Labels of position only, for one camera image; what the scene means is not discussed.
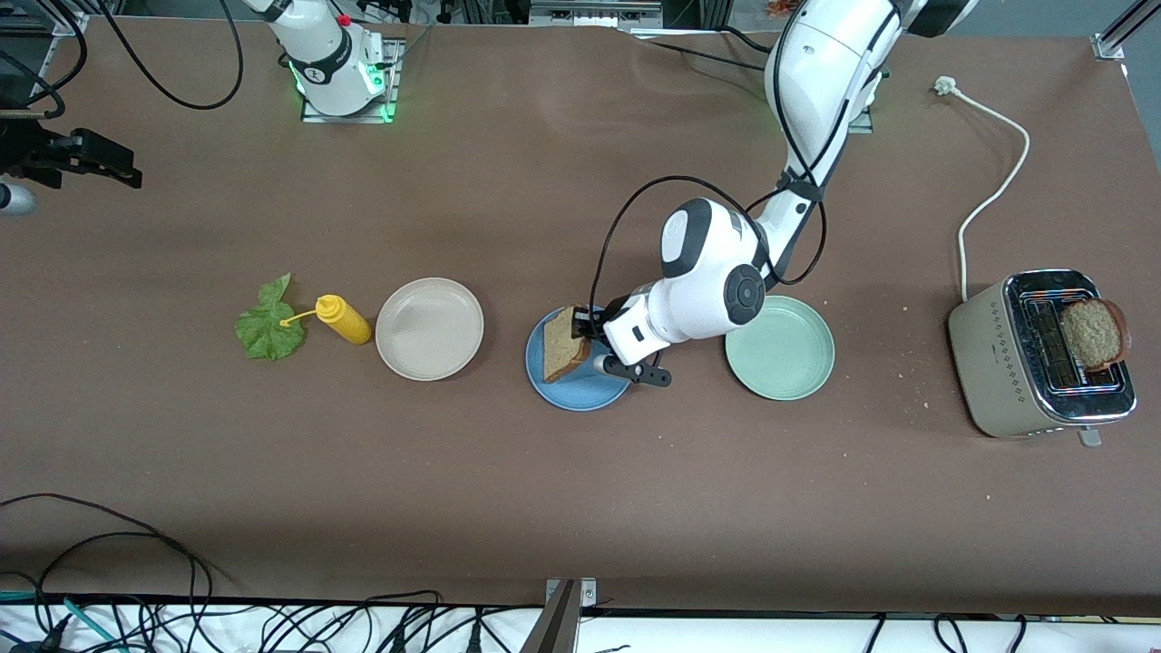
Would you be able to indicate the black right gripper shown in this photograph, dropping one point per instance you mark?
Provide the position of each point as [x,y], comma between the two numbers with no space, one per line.
[27,152]

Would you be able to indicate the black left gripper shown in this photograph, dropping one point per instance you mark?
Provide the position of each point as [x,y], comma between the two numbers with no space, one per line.
[600,319]

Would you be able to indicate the brown bread slice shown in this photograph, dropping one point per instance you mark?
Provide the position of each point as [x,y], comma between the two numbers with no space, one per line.
[1093,334]
[562,349]

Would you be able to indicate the yellow mustard squeeze bottle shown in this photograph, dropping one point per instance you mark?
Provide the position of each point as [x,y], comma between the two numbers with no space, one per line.
[345,322]

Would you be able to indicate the green lettuce leaf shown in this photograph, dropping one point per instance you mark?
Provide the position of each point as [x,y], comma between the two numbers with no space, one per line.
[268,331]

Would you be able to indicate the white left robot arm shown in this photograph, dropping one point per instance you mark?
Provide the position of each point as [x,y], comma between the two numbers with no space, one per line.
[707,272]

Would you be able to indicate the blue round plate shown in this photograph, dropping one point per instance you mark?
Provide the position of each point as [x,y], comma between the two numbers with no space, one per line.
[580,396]

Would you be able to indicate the beige round plate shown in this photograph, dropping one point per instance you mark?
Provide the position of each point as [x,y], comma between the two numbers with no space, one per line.
[429,328]

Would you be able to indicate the pale green round plate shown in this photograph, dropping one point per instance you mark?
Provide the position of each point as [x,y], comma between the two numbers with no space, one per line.
[789,358]

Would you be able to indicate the dark metal pole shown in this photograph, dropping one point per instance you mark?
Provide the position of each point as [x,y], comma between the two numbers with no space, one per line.
[555,630]

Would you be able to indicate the orange packaged item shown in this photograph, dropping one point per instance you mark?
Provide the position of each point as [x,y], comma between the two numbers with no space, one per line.
[778,7]

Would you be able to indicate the beige chrome-topped toaster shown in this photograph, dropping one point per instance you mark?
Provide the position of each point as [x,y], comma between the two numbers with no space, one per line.
[993,363]

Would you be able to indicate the aluminium frame rail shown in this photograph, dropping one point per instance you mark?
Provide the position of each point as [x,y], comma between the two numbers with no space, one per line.
[594,14]
[1108,45]
[71,23]

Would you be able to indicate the silver table edge bracket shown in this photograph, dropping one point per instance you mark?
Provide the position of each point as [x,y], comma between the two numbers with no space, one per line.
[588,594]

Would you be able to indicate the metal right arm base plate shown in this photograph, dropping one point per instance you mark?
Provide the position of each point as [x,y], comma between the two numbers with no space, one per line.
[394,82]

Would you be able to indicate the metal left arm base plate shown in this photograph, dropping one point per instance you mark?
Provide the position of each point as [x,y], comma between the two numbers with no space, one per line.
[862,122]

